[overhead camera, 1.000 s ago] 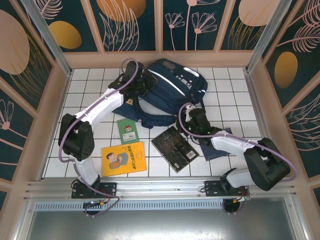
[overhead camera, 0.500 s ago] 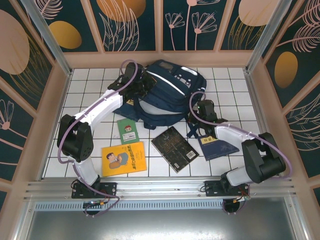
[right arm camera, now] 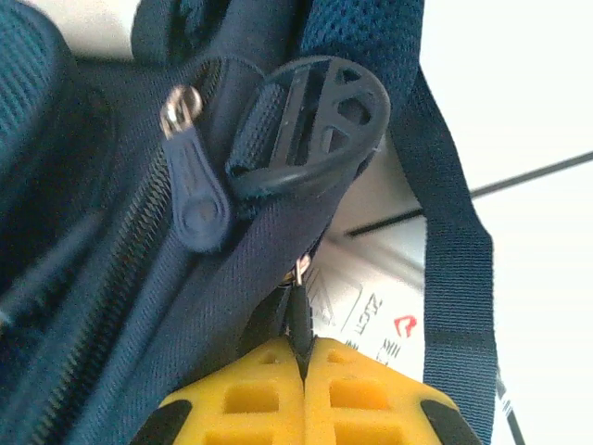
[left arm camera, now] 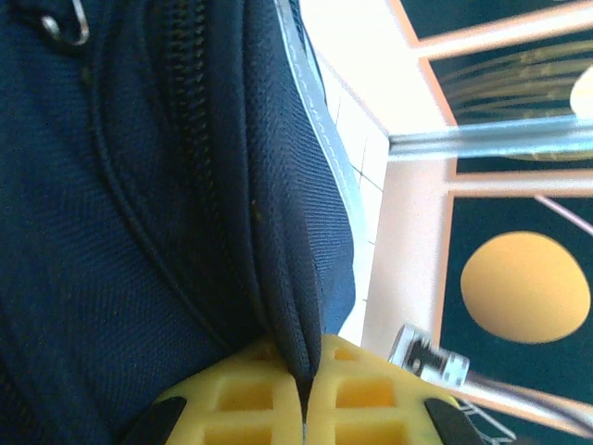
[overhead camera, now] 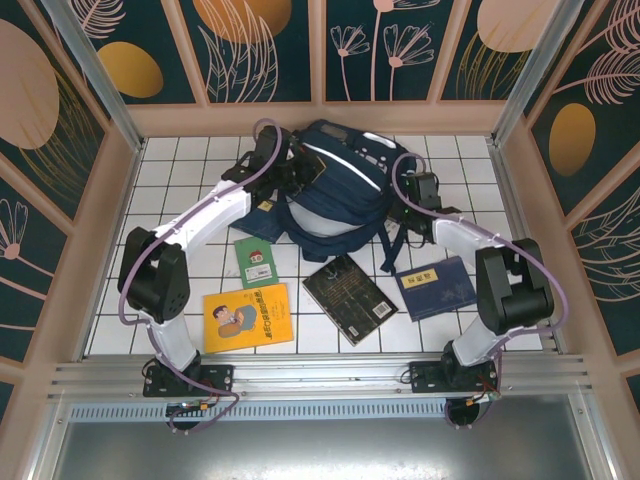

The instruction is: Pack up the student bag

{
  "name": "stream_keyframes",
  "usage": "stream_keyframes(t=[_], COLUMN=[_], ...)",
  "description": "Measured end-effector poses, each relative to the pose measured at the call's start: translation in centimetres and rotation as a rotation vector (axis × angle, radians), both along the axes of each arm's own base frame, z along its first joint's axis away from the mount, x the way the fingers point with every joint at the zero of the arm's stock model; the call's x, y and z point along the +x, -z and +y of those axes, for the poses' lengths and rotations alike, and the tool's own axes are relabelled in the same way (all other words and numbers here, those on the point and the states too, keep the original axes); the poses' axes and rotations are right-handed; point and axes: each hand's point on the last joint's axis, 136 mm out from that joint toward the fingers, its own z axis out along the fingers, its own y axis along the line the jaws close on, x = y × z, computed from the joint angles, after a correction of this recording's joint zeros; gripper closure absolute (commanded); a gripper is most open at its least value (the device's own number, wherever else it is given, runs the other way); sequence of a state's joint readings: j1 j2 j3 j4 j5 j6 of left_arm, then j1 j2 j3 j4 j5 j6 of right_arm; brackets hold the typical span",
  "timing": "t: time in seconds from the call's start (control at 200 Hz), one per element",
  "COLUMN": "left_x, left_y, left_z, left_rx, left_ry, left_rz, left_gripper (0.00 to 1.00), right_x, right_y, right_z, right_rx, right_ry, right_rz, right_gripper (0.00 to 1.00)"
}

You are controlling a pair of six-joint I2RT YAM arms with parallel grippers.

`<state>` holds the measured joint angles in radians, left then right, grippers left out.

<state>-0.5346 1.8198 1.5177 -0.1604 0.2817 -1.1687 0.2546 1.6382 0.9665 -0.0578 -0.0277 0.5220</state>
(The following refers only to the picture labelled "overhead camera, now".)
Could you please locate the aluminium corner post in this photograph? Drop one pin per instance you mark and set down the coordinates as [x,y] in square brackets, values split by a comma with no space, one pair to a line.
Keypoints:
[532,75]
[102,85]

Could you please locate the navy blue backpack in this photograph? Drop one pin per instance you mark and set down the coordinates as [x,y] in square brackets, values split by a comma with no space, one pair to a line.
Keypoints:
[345,180]

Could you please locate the aluminium mounting rail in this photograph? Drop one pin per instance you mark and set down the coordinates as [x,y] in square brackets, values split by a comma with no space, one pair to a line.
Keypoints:
[320,372]

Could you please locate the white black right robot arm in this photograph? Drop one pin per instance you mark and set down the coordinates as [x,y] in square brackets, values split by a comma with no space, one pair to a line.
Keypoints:
[460,235]

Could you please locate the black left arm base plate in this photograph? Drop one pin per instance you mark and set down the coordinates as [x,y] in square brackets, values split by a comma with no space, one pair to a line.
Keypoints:
[220,381]

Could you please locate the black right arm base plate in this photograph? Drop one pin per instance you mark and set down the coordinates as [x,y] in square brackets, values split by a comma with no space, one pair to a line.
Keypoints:
[422,380]

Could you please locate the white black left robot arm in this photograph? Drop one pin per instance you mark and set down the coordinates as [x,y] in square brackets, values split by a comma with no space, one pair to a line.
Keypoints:
[215,210]

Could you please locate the black book with barcode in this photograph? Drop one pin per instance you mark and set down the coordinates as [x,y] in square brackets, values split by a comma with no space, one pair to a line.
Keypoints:
[345,295]

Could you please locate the grey metal sheet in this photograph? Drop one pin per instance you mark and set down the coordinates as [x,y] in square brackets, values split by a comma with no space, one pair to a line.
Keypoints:
[320,450]

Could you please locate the blue book with white label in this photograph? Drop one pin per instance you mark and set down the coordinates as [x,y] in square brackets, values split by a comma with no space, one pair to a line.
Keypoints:
[440,300]

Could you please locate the aluminium side rail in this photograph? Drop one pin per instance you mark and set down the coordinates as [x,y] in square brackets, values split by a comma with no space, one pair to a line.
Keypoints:
[510,200]

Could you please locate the green book with house picture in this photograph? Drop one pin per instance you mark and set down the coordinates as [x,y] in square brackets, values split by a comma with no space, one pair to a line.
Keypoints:
[265,245]

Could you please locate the yellow cartoon book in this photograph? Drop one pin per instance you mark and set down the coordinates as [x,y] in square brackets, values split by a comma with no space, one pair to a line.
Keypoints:
[220,340]

